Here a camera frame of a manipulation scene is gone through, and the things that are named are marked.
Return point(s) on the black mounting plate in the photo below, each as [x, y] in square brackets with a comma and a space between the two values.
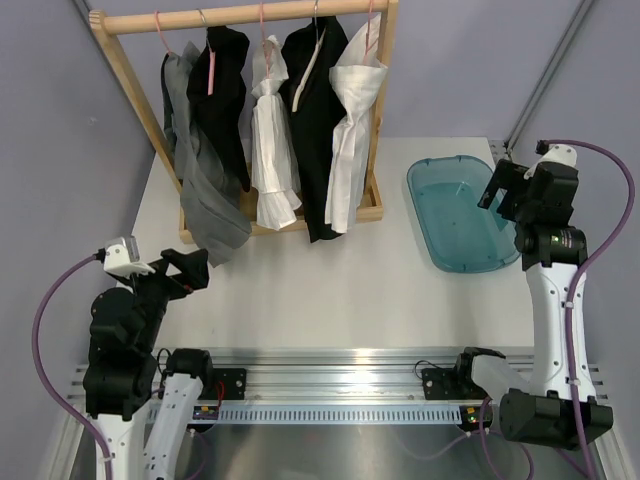
[229, 382]
[446, 384]

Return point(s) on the small black skirt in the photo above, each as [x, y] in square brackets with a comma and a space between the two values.
[218, 115]

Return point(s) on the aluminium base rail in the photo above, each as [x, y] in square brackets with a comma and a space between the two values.
[334, 376]

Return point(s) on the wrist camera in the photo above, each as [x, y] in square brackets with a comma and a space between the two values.
[552, 152]
[122, 258]

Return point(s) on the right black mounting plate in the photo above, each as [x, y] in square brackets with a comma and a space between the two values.
[446, 384]

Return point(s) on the cream hanger of black skirt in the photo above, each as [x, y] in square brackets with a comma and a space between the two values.
[319, 38]

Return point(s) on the teal plastic basin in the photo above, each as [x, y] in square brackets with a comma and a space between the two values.
[460, 236]

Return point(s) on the white skirt on right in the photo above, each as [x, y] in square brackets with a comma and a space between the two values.
[357, 87]

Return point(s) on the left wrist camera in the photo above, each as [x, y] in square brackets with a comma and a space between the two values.
[122, 258]

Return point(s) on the pink hanger of white skirt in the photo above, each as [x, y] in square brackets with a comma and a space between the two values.
[268, 47]

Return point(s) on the pink hanger at right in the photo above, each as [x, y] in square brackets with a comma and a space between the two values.
[371, 37]

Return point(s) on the white pleated skirt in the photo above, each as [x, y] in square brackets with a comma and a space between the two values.
[274, 172]

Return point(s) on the wooden clothes rack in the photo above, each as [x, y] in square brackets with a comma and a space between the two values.
[107, 29]

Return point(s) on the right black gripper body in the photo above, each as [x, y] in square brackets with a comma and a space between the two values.
[525, 206]

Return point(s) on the white slotted cable duct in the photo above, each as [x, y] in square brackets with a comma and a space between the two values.
[416, 414]

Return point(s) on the pink wire hanger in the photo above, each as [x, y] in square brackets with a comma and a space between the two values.
[161, 32]

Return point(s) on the grey pleated skirt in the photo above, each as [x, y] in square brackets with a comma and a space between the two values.
[210, 197]

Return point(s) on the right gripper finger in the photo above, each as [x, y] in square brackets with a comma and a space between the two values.
[507, 176]
[509, 205]

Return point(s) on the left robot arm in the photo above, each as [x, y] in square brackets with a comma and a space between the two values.
[118, 383]

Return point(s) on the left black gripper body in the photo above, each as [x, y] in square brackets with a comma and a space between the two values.
[155, 290]

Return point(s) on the long black skirt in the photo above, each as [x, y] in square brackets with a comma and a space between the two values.
[319, 112]

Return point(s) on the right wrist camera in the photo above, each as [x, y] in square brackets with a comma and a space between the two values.
[552, 152]

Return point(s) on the pink clip hanger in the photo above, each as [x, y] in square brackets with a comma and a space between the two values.
[212, 57]

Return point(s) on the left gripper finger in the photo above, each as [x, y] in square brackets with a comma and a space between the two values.
[193, 263]
[185, 283]

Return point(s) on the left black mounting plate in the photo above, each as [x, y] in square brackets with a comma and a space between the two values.
[229, 382]

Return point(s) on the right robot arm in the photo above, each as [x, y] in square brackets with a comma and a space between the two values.
[556, 407]

